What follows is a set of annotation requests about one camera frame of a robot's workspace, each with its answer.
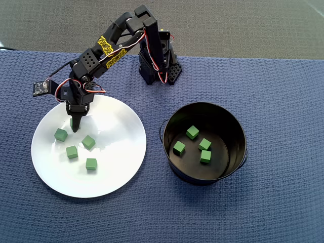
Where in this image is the white round plate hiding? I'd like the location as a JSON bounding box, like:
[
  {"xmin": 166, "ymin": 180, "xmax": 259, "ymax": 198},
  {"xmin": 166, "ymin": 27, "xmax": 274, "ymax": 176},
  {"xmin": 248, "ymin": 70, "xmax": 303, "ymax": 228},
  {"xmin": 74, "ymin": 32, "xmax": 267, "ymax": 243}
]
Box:
[{"xmin": 30, "ymin": 94, "xmax": 147, "ymax": 199}]

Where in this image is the blue woven table cloth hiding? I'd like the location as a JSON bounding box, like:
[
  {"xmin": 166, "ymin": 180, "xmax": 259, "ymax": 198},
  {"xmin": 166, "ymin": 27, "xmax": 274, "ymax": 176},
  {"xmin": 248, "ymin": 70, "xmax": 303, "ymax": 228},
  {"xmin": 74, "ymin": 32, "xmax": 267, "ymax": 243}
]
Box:
[{"xmin": 0, "ymin": 50, "xmax": 324, "ymax": 243}]

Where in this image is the thin black camera cable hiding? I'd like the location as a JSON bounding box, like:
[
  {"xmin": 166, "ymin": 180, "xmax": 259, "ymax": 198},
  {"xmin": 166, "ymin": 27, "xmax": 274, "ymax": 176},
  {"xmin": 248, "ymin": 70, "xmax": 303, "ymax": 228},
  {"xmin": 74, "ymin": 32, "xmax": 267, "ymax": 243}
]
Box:
[{"xmin": 45, "ymin": 60, "xmax": 76, "ymax": 82}]

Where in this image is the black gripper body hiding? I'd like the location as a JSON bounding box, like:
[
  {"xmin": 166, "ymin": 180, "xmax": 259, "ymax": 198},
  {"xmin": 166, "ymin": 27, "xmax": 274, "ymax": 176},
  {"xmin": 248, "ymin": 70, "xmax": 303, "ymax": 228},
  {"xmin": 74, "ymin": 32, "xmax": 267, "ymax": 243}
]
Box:
[{"xmin": 56, "ymin": 86, "xmax": 95, "ymax": 116}]

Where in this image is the black metal bucket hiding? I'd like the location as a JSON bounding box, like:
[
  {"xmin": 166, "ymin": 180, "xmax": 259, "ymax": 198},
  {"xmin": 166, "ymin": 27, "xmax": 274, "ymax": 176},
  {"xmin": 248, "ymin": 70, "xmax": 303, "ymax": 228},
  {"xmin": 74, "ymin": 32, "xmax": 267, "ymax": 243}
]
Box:
[{"xmin": 158, "ymin": 102, "xmax": 248, "ymax": 187}]

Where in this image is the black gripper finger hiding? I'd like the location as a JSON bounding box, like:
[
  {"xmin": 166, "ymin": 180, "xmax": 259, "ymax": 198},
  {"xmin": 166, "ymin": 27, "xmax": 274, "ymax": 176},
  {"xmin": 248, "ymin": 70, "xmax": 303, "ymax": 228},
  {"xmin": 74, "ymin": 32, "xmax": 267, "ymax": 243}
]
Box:
[{"xmin": 69, "ymin": 115, "xmax": 86, "ymax": 134}]

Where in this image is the small wrist camera board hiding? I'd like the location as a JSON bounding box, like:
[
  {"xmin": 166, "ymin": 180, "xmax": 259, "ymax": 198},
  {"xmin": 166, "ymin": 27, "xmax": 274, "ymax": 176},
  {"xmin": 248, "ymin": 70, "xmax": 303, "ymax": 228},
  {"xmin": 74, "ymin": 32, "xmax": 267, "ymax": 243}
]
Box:
[{"xmin": 32, "ymin": 79, "xmax": 59, "ymax": 97}]

